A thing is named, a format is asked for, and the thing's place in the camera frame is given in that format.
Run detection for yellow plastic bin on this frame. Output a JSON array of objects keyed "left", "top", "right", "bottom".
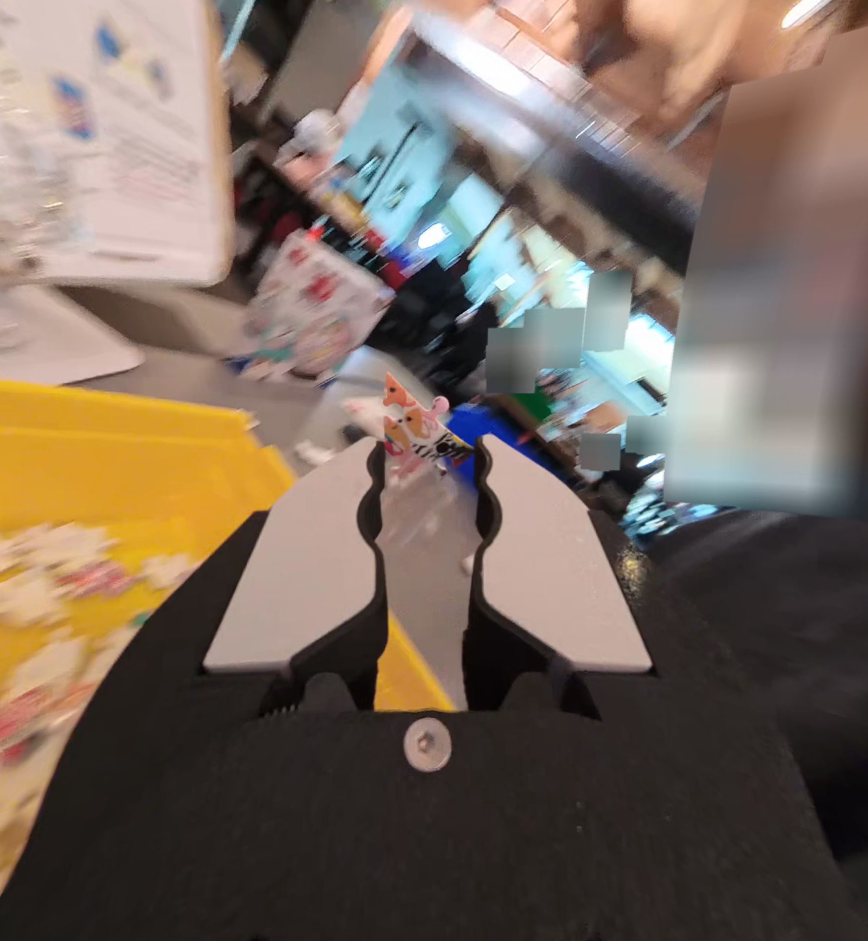
[{"left": 0, "top": 373, "right": 455, "bottom": 905}]

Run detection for pile of mixed puzzle pieces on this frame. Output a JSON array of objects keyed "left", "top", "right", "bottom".
[{"left": 0, "top": 522, "right": 199, "bottom": 883}]

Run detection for person's dark clothing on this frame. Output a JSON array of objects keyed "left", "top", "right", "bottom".
[{"left": 610, "top": 507, "right": 868, "bottom": 941}]

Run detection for white tablet stand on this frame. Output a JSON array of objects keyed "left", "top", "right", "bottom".
[{"left": 0, "top": 0, "right": 235, "bottom": 387}]

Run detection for colourful triangular puzzle piece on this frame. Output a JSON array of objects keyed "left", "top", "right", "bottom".
[{"left": 381, "top": 371, "right": 477, "bottom": 479}]

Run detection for colourful puzzle box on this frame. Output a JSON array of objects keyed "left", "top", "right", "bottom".
[{"left": 243, "top": 228, "right": 397, "bottom": 385}]

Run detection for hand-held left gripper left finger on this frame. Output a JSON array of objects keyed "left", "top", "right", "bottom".
[{"left": 203, "top": 435, "right": 389, "bottom": 710}]

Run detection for blue plastic bin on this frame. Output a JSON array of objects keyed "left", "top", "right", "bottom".
[{"left": 445, "top": 403, "right": 545, "bottom": 479}]

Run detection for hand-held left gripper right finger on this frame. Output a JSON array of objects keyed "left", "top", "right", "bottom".
[{"left": 463, "top": 434, "right": 655, "bottom": 710}]

